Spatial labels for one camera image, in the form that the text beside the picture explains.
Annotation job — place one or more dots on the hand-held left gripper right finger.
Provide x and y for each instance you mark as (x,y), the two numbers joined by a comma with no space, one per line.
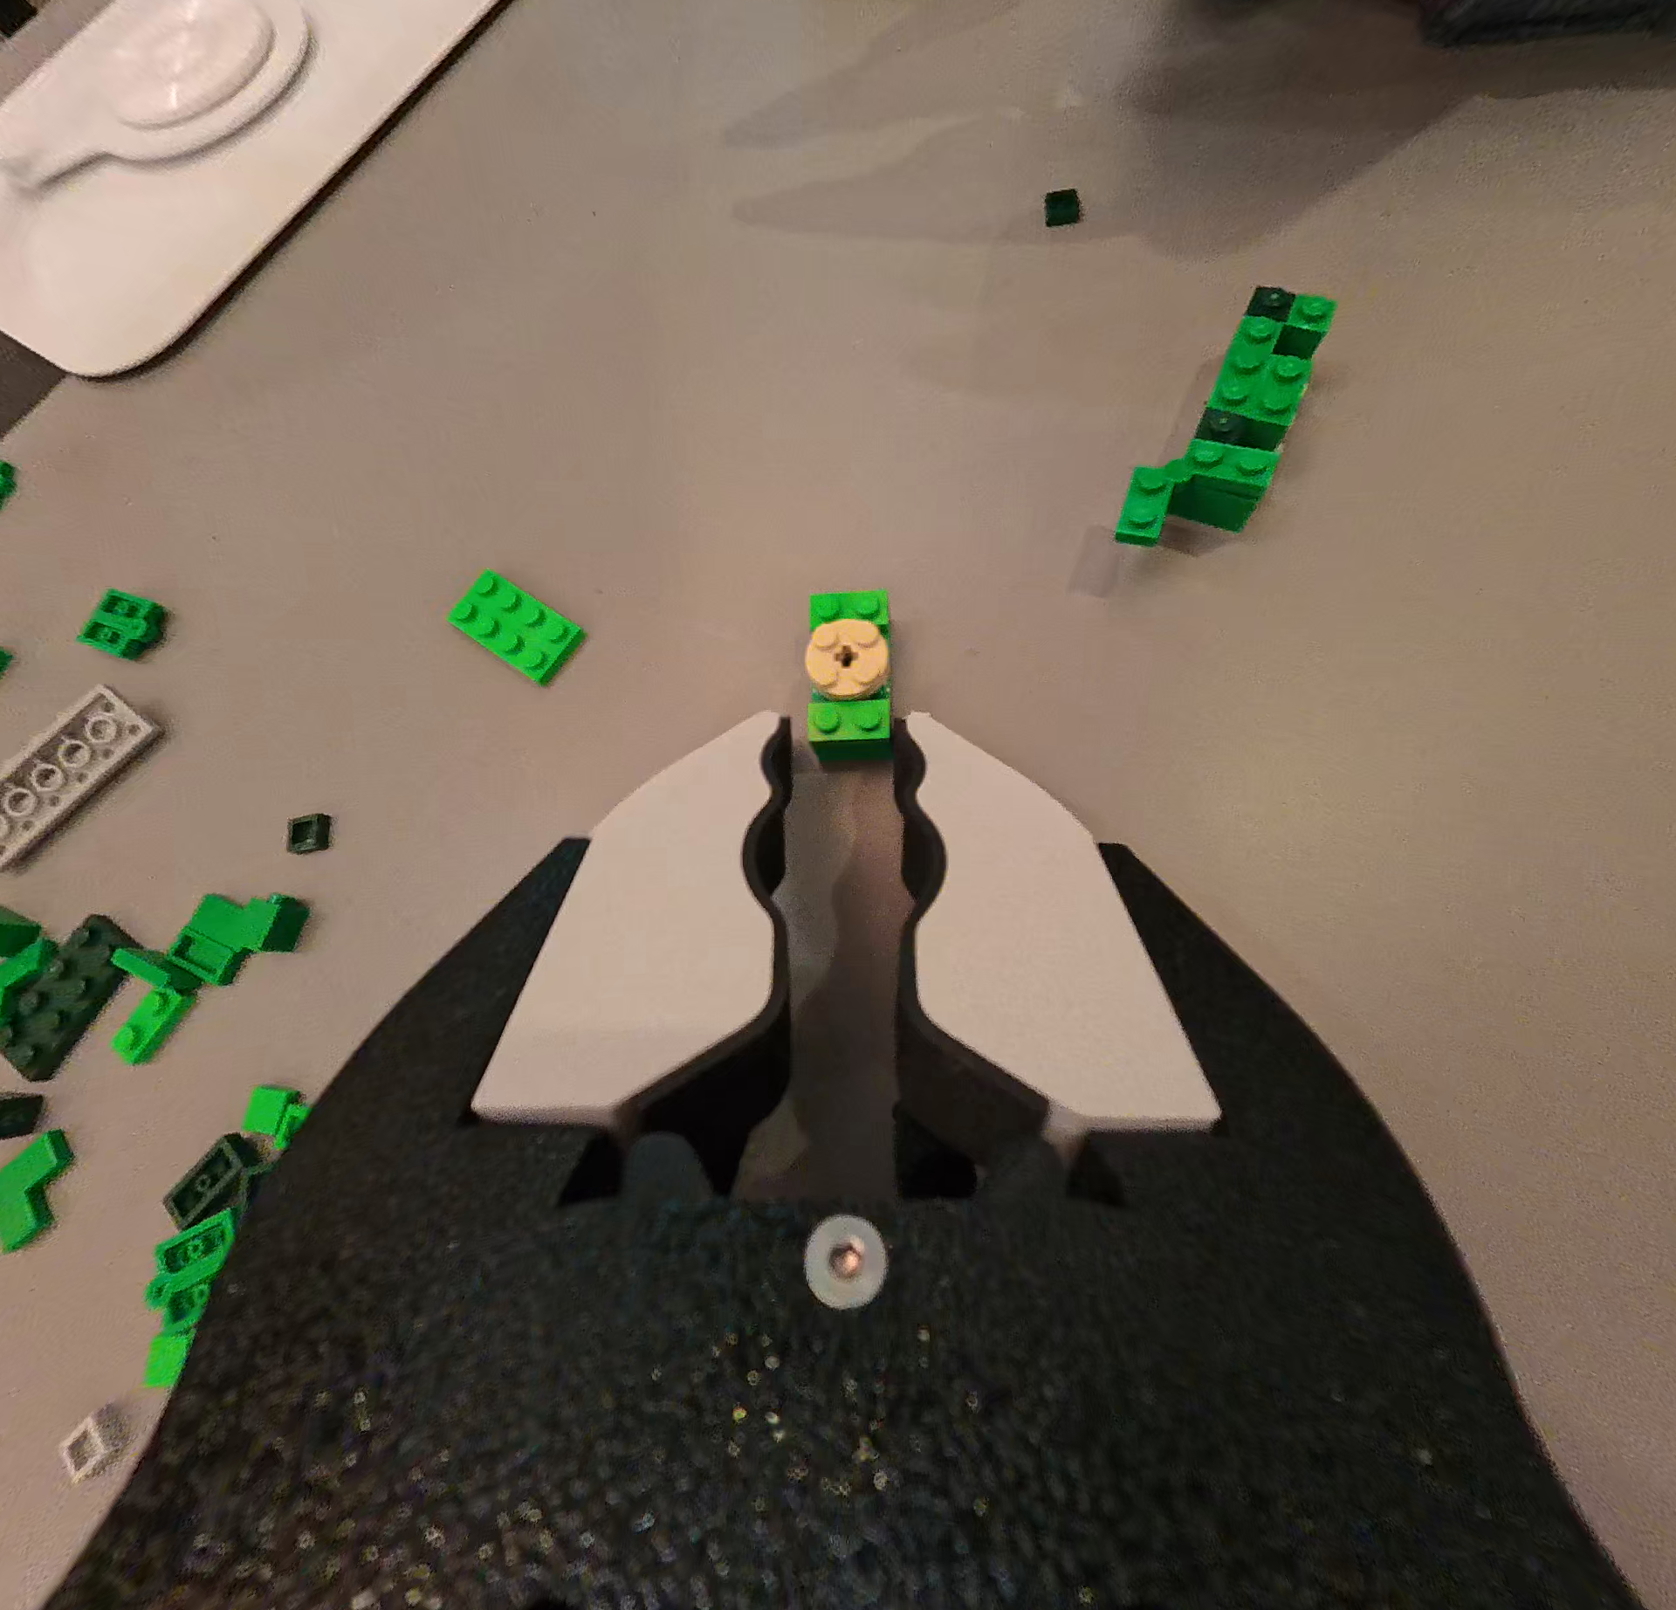
(1048,968)

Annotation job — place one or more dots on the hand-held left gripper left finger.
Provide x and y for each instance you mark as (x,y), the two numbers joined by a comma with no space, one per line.
(640,968)

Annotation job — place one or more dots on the green and tan brick assembly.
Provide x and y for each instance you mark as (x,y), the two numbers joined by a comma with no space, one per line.
(848,662)

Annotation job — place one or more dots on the small dark green tile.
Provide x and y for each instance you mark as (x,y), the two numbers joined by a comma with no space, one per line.
(1062,207)
(308,835)

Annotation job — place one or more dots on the bright green flat plate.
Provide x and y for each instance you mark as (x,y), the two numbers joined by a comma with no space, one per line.
(517,627)

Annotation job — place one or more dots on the green stepped brick structure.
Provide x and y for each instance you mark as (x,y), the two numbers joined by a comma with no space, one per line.
(1251,391)

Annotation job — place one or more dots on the pile of green bricks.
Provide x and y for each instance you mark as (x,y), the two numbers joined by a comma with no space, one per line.
(57,996)

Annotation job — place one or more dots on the long grey studded plate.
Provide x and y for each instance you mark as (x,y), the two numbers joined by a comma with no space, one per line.
(72,778)

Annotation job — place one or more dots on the upturned green brick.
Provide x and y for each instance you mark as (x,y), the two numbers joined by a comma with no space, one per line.
(123,624)

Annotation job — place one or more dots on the small white square piece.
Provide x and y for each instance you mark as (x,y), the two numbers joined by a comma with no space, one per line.
(95,1442)

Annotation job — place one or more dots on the white moulded tray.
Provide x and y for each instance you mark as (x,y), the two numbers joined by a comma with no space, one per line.
(263,157)

